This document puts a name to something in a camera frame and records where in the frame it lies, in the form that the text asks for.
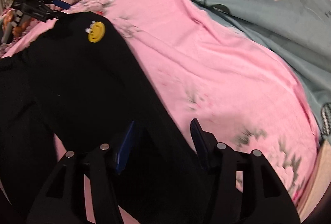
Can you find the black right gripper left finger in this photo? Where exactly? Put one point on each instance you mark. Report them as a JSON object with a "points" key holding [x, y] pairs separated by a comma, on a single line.
{"points": [[84, 188]]}

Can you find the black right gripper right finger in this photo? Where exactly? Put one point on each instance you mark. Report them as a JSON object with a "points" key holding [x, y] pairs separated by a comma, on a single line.
{"points": [[239, 187]]}

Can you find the teal cartoon heart blanket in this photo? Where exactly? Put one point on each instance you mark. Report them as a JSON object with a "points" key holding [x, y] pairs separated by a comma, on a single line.
{"points": [[296, 30]]}

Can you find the black pants with yellow badge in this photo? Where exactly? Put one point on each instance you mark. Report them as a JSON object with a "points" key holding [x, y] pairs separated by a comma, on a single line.
{"points": [[76, 104]]}

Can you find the pink floral bed sheet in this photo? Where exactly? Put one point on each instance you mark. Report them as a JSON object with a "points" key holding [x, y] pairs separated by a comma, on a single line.
{"points": [[238, 90]]}

